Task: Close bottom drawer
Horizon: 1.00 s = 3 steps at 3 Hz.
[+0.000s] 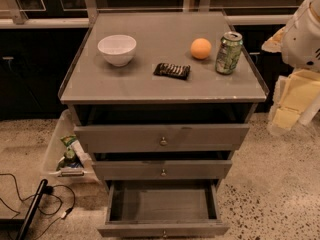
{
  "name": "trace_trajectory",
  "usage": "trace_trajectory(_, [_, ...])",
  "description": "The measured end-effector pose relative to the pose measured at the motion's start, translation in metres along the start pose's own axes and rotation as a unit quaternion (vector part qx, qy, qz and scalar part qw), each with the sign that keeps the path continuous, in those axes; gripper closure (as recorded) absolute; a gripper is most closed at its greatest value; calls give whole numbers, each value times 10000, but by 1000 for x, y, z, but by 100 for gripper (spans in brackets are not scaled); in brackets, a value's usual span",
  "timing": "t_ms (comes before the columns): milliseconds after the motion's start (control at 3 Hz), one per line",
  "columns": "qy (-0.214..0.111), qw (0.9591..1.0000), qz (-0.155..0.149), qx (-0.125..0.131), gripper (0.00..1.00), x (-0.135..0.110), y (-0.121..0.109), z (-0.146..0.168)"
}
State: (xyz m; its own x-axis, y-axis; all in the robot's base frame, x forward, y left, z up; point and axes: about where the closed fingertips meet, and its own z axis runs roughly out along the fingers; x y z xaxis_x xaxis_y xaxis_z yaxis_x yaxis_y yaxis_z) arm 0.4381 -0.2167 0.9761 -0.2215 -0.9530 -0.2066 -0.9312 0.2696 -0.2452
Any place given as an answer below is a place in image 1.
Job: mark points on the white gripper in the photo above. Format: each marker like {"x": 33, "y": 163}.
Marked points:
{"x": 302, "y": 40}

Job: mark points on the grey bottom drawer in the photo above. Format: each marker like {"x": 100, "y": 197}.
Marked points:
{"x": 162, "y": 208}

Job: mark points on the grey drawer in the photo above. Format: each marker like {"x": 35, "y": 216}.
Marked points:
{"x": 160, "y": 138}
{"x": 162, "y": 208}
{"x": 158, "y": 170}

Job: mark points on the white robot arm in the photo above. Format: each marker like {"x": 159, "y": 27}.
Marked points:
{"x": 299, "y": 40}

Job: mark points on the grey drawer cabinet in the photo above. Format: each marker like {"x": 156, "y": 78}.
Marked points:
{"x": 98, "y": 93}

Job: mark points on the grey middle drawer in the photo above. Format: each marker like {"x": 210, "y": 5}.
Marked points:
{"x": 158, "y": 170}

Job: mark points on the grey top drawer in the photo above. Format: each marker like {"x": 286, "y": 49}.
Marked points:
{"x": 160, "y": 138}

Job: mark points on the green soda can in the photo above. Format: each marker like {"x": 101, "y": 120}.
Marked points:
{"x": 229, "y": 52}

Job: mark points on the orange fruit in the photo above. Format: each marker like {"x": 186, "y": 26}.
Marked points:
{"x": 200, "y": 48}

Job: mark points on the black snack packet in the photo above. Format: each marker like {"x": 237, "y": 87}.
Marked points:
{"x": 172, "y": 71}

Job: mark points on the white ceramic bowl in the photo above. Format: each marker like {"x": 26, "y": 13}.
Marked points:
{"x": 117, "y": 50}

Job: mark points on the green snack bag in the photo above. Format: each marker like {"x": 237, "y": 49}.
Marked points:
{"x": 69, "y": 158}

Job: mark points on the black flat bar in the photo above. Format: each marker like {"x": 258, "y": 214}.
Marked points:
{"x": 32, "y": 210}

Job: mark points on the white cylindrical post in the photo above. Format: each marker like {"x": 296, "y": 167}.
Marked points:
{"x": 310, "y": 112}

